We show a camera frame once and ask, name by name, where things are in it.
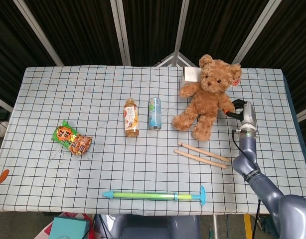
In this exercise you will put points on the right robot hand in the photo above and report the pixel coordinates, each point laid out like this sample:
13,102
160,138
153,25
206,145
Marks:
244,113

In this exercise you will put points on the brown teddy bear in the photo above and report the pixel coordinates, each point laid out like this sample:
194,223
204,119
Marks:
207,99

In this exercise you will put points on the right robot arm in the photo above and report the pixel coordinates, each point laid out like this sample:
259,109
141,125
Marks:
267,184

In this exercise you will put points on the wooden drumstick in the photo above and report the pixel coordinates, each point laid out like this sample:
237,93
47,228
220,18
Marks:
205,152
200,158

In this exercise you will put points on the white cardboard box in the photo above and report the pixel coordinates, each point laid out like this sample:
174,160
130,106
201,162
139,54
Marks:
190,76

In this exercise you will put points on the light blue drink can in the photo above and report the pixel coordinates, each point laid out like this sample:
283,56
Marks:
154,114

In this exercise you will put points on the tea drink bottle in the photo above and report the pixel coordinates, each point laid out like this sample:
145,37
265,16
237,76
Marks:
131,118

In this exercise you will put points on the green blue water pump toy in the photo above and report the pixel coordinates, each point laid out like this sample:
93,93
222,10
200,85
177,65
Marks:
155,196

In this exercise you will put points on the checkered tablecloth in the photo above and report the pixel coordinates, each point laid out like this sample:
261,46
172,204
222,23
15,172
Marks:
118,161

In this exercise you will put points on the grey blue chair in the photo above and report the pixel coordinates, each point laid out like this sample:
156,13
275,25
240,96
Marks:
153,226

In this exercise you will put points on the green orange snack bag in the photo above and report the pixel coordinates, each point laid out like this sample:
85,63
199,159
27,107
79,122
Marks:
72,142

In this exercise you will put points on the teal box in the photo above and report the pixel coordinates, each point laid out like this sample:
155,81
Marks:
68,226

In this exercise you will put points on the white folding screen frame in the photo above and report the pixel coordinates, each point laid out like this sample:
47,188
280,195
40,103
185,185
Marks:
148,32

